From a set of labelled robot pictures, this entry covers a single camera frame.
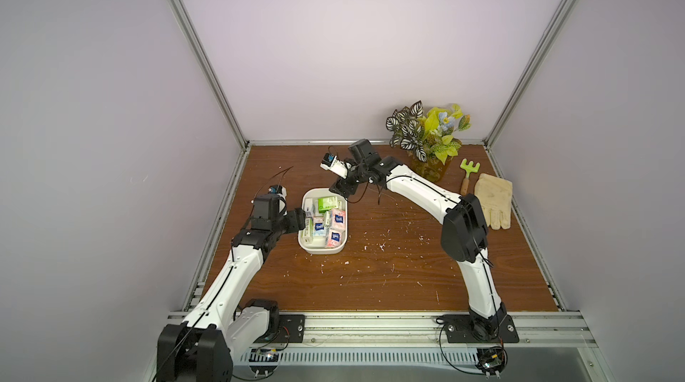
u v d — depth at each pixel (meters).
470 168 1.10
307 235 0.87
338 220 0.89
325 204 0.93
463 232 0.52
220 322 0.41
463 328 0.71
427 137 0.92
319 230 0.90
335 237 0.88
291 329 0.73
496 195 1.01
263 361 0.71
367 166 0.70
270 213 0.63
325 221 0.90
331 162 0.77
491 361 0.70
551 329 0.74
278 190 0.74
